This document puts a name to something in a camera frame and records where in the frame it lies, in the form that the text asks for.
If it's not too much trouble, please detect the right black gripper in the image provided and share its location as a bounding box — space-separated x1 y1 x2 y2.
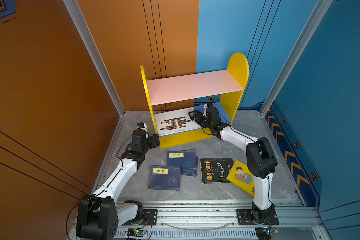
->
187 110 213 131

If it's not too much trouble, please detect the white book with dark bars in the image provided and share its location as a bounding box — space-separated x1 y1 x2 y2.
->
155 108 201 137

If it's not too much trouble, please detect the purple blue book yellow label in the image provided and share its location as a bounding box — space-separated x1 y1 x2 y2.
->
148 165 182 191

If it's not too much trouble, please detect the dark blue book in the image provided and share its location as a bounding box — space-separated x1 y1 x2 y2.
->
167 150 198 177

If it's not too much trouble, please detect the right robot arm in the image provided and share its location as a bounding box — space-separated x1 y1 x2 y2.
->
189 104 280 225

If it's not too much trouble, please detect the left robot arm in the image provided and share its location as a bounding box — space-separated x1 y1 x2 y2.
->
76 123 160 240

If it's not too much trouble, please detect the yellow pink blue bookshelf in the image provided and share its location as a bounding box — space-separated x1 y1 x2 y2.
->
140 53 249 149

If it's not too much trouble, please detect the black book yellow title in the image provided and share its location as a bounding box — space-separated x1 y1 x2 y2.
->
200 158 234 184

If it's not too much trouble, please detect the yellow cartoon cover book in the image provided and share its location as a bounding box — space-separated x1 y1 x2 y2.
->
227 161 255 197

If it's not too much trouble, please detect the left green circuit board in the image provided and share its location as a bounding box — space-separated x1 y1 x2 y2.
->
127 229 147 239

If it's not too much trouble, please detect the green circuit board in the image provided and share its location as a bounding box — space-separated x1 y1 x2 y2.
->
127 229 147 239
255 229 279 240

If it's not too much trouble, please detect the right green circuit board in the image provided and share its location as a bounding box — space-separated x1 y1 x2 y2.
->
255 229 279 240

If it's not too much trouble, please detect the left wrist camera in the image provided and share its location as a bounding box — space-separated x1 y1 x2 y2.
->
137 123 147 131

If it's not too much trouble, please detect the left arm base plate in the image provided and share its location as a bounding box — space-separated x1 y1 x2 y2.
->
123 209 158 226

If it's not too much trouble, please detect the aluminium front rail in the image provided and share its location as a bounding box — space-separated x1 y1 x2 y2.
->
113 199 331 240

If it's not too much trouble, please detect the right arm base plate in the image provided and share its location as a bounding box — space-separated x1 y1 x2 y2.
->
236 208 280 226

